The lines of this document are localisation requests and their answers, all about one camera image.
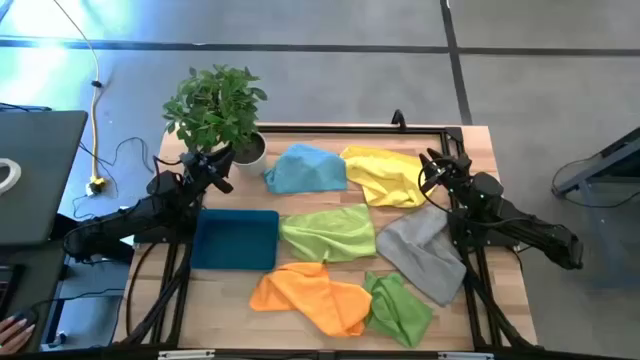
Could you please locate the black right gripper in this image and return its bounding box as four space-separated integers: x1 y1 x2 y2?
418 147 474 195

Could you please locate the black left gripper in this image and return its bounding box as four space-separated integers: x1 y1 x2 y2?
179 148 237 195

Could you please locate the yellow microfiber towel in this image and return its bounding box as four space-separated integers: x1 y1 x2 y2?
339 144 436 210

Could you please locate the grey microfiber towel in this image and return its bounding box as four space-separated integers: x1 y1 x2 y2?
374 204 468 307

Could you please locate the blue microfiber towel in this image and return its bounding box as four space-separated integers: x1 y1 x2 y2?
263 143 349 196

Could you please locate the light green microfiber towel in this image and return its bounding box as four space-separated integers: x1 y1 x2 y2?
278 203 377 265

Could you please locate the orange microfiber towel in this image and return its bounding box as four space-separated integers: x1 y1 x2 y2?
248 261 374 338

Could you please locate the grass green microfiber towel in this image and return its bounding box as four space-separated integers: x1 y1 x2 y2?
363 271 435 349

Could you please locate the green plant in white pot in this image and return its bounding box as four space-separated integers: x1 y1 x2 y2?
161 63 269 177

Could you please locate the teal plastic bin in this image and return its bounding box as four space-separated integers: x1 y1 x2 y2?
190 208 280 272

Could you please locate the yellow power plug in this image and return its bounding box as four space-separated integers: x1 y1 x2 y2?
85 175 108 197

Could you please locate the blue metal cart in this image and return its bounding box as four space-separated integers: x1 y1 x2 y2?
552 127 640 294

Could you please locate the grey laptop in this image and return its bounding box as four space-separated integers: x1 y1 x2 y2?
0 109 90 247

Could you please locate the dark desk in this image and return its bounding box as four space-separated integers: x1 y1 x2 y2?
0 214 136 354

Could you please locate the black keyboard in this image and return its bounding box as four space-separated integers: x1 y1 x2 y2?
0 263 24 314

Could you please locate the black computer mouse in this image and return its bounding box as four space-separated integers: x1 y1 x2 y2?
7 307 40 329

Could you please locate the person's hand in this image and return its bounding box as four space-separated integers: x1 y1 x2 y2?
0 315 36 355

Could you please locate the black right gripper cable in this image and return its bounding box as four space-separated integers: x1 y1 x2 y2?
417 157 454 216

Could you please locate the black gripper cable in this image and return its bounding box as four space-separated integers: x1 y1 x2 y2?
417 157 454 216
152 155 184 174

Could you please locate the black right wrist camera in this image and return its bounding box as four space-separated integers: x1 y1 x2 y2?
447 152 474 174

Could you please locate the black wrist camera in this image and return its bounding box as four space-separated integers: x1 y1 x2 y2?
447 152 474 174
182 151 210 172

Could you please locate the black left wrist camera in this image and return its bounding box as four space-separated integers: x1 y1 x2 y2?
182 151 210 172

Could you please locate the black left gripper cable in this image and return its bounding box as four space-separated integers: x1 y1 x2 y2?
152 155 184 174

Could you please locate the thin black floor cable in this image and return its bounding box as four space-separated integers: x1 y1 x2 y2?
72 135 155 221

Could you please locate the black aluminium table frame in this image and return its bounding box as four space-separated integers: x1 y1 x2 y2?
113 123 539 351

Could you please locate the yellow power cable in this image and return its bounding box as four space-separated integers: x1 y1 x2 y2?
52 0 107 194

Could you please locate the black curved table cable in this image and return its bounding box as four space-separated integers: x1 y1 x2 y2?
124 243 156 336

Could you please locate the black cable by cart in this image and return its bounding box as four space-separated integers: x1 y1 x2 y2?
551 157 640 210

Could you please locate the white table edge bracket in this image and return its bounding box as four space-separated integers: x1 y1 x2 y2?
158 349 216 360
438 351 495 360

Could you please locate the white ring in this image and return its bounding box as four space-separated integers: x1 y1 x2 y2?
0 158 22 195

